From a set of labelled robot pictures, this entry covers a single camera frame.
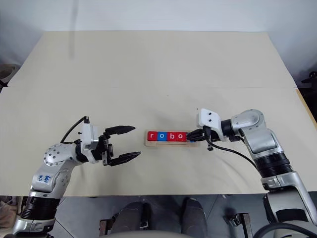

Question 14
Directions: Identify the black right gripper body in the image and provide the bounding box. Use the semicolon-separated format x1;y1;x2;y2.
197;126;220;143

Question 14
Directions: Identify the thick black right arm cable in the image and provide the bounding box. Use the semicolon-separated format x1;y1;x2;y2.
205;125;259;170

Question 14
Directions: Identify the wooden letter tray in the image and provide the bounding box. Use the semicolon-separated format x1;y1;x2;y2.
144;130;200;148

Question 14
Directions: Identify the dark rounded shape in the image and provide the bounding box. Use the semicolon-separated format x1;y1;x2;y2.
115;201;152;236
181;198;209;235

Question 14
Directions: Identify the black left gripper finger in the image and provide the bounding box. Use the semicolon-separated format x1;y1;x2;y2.
105;125;136;137
110;151;142;167

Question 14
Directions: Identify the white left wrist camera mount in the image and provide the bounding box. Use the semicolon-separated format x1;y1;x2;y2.
78;122;104;165

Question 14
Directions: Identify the beige round stool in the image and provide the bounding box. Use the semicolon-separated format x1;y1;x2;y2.
0;63;21;86

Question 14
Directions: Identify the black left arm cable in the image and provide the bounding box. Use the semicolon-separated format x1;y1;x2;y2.
60;115;90;144

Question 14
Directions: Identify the black stand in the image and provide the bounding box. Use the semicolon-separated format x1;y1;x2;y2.
300;70;317;88

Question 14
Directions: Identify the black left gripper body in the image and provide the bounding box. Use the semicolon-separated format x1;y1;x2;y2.
98;132;115;167

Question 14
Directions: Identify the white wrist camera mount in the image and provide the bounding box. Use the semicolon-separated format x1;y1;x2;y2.
78;122;104;165
195;108;227;142

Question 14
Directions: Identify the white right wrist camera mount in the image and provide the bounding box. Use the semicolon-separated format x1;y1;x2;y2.
195;108;227;142

